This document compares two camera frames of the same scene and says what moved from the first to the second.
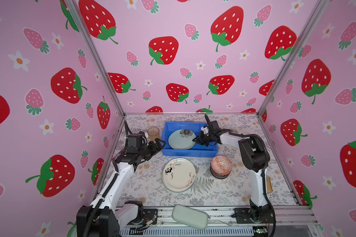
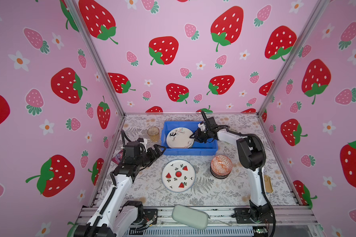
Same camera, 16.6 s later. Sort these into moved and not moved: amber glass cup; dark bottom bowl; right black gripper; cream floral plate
Moved: cream floral plate
Not moved: dark bottom bowl; amber glass cup; right black gripper
